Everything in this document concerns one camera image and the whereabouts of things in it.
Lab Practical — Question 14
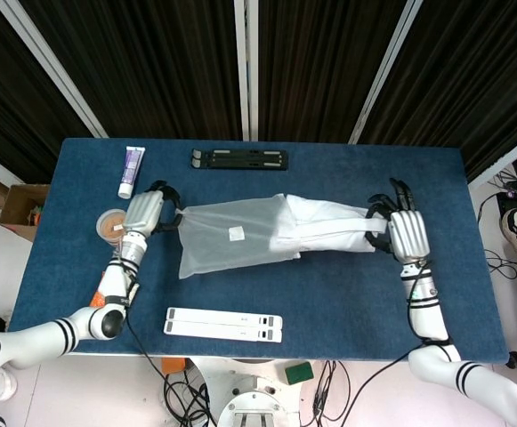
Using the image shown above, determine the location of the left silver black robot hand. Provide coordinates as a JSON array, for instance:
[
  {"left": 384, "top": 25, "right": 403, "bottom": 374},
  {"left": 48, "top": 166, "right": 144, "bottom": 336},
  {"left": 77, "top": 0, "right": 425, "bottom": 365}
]
[{"left": 122, "top": 180, "right": 183, "bottom": 237}]

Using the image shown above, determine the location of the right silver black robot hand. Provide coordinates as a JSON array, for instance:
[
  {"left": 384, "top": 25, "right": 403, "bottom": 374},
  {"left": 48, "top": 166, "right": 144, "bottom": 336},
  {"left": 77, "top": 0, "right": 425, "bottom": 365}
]
[{"left": 364, "top": 177, "right": 432, "bottom": 263}]

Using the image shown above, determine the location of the white garment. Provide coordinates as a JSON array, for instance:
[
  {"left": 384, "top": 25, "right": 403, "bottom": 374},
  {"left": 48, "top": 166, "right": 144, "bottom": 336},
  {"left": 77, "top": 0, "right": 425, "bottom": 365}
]
[{"left": 269, "top": 191, "right": 393, "bottom": 262}]

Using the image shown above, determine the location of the translucent plastic zip bag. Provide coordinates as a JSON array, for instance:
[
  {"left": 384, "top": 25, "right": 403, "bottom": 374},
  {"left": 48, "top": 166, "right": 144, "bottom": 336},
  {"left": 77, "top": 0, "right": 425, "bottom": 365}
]
[{"left": 176, "top": 193, "right": 303, "bottom": 280}]

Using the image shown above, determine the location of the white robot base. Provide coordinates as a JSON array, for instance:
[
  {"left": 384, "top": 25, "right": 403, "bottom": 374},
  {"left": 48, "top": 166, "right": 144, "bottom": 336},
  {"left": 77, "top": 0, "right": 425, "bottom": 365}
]
[{"left": 193, "top": 358, "right": 317, "bottom": 427}]

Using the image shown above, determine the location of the clear jar of rubber bands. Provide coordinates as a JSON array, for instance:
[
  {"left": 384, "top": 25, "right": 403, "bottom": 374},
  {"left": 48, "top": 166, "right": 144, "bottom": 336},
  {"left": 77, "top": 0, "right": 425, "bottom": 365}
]
[{"left": 95, "top": 208, "right": 130, "bottom": 244}]

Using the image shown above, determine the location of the purple white tube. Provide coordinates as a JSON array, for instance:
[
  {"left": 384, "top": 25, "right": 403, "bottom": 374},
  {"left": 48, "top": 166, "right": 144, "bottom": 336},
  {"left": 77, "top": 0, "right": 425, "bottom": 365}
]
[{"left": 117, "top": 146, "right": 146, "bottom": 199}]

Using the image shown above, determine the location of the blue table mat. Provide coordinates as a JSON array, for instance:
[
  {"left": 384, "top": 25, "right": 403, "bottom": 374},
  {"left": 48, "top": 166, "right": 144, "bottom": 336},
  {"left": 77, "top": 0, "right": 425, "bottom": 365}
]
[{"left": 7, "top": 137, "right": 511, "bottom": 366}]

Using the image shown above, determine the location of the black folding laptop stand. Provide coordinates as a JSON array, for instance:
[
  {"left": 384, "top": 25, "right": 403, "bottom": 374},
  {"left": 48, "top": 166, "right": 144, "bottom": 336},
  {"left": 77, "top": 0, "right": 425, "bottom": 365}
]
[{"left": 190, "top": 149, "right": 291, "bottom": 171}]

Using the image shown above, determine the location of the brown cardboard box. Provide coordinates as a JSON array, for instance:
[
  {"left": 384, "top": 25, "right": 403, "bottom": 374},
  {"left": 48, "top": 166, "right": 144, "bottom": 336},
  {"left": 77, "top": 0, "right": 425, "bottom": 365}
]
[{"left": 0, "top": 184, "right": 51, "bottom": 243}]

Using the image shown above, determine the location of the white folding laptop stand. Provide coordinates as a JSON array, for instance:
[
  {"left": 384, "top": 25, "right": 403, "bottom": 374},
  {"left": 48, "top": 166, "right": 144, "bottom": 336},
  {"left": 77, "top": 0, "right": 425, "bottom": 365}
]
[{"left": 163, "top": 306, "right": 284, "bottom": 343}]

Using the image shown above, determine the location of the black pleated curtain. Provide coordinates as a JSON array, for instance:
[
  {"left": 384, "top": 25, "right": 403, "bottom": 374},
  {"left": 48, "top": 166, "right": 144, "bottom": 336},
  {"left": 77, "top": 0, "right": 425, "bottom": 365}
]
[
  {"left": 20, "top": 0, "right": 244, "bottom": 141},
  {"left": 359, "top": 0, "right": 517, "bottom": 180},
  {"left": 0, "top": 0, "right": 97, "bottom": 184},
  {"left": 257, "top": 0, "right": 408, "bottom": 143}
]

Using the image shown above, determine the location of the orange block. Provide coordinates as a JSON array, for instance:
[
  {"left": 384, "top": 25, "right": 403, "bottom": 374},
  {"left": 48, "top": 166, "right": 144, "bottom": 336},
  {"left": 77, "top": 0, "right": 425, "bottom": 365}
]
[{"left": 160, "top": 357, "right": 187, "bottom": 375}]

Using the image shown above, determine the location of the green block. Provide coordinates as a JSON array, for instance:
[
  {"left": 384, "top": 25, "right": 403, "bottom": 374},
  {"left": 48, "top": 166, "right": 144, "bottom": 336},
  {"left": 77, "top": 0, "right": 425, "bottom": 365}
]
[{"left": 284, "top": 360, "right": 314, "bottom": 385}]

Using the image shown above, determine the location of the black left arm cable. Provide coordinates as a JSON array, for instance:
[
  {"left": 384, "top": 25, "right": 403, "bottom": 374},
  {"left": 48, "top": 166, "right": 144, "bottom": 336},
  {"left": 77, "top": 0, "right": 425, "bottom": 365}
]
[{"left": 124, "top": 310, "right": 173, "bottom": 386}]

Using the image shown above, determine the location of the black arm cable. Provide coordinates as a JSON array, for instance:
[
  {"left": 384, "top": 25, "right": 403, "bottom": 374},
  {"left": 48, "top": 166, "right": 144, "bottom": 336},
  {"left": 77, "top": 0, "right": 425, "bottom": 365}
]
[
  {"left": 124, "top": 310, "right": 173, "bottom": 386},
  {"left": 355, "top": 342, "right": 424, "bottom": 427}
]

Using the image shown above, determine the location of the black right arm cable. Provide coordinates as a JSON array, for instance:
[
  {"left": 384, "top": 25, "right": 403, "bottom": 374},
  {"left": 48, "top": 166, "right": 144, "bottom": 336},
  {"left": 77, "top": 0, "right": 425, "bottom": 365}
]
[{"left": 355, "top": 342, "right": 424, "bottom": 427}]

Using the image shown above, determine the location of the white partition post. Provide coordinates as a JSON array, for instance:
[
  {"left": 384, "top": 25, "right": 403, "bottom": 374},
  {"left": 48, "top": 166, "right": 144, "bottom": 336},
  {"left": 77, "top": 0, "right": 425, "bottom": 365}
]
[
  {"left": 233, "top": 0, "right": 260, "bottom": 141},
  {"left": 0, "top": 0, "right": 109, "bottom": 139},
  {"left": 349, "top": 0, "right": 424, "bottom": 145}
]

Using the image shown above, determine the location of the black floor cable bundle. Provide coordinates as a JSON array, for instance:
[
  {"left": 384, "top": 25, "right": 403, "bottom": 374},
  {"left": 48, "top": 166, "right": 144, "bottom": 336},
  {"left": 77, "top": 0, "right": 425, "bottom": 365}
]
[
  {"left": 311, "top": 359, "right": 352, "bottom": 427},
  {"left": 163, "top": 371, "right": 218, "bottom": 427}
]

